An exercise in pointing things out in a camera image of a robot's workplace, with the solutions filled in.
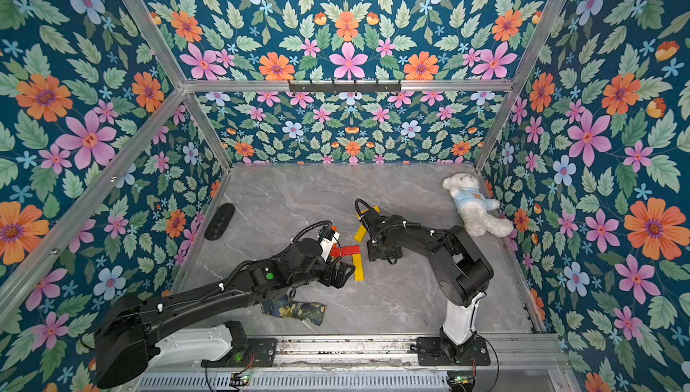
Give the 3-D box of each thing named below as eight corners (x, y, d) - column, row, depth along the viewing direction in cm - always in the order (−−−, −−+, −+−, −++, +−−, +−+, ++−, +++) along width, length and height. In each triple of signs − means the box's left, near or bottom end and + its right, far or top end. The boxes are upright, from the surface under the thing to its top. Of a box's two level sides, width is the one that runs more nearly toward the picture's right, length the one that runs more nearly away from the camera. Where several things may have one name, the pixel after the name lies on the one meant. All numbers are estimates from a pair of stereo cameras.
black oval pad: (206, 240, 99) (201, 235, 96) (223, 206, 109) (220, 201, 106) (220, 241, 99) (216, 236, 96) (237, 207, 108) (233, 202, 106)
